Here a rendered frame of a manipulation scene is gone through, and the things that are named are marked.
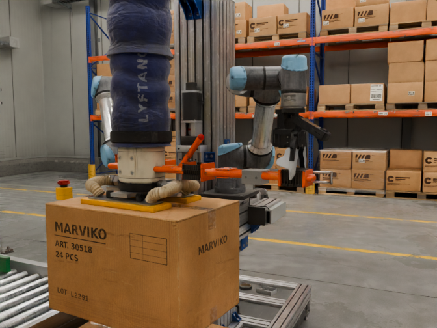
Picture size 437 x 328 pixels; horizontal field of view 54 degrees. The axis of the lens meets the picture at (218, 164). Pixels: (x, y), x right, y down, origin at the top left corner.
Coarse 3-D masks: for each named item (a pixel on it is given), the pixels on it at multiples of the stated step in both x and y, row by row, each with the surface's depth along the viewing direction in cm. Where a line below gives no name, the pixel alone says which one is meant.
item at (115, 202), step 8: (88, 200) 155; (96, 200) 153; (104, 200) 153; (112, 200) 151; (120, 200) 150; (128, 200) 150; (136, 200) 148; (144, 200) 150; (120, 208) 147; (128, 208) 145; (136, 208) 144; (144, 208) 142; (152, 208) 140; (160, 208) 143; (168, 208) 147
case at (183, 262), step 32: (64, 224) 154; (96, 224) 146; (128, 224) 139; (160, 224) 132; (192, 224) 136; (224, 224) 154; (64, 256) 155; (96, 256) 147; (128, 256) 140; (160, 256) 133; (192, 256) 136; (224, 256) 155; (64, 288) 157; (96, 288) 148; (128, 288) 141; (160, 288) 134; (192, 288) 137; (224, 288) 156; (96, 320) 150; (128, 320) 142; (160, 320) 135; (192, 320) 138
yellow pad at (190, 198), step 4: (180, 196) 160; (184, 196) 159; (188, 196) 161; (192, 196) 162; (196, 196) 163; (200, 196) 164; (160, 200) 163; (164, 200) 162; (168, 200) 160; (172, 200) 160; (176, 200) 159; (180, 200) 158; (184, 200) 157; (188, 200) 157; (192, 200) 160; (196, 200) 162
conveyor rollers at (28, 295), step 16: (0, 272) 244; (16, 272) 243; (0, 288) 215; (16, 288) 215; (32, 288) 220; (0, 304) 196; (16, 304) 202; (32, 304) 199; (48, 304) 197; (0, 320) 184; (16, 320) 181; (32, 320) 180
